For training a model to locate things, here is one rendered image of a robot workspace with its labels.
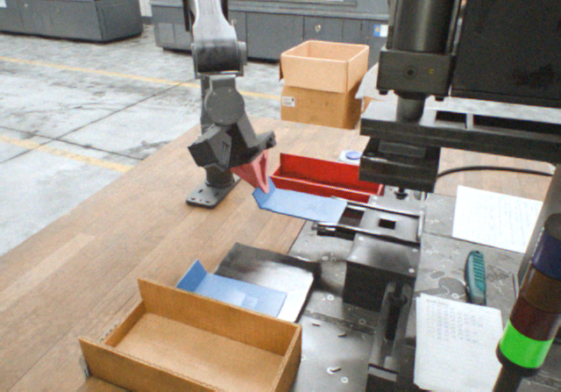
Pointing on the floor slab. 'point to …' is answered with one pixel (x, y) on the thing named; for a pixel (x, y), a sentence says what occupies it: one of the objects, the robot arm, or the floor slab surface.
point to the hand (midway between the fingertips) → (264, 188)
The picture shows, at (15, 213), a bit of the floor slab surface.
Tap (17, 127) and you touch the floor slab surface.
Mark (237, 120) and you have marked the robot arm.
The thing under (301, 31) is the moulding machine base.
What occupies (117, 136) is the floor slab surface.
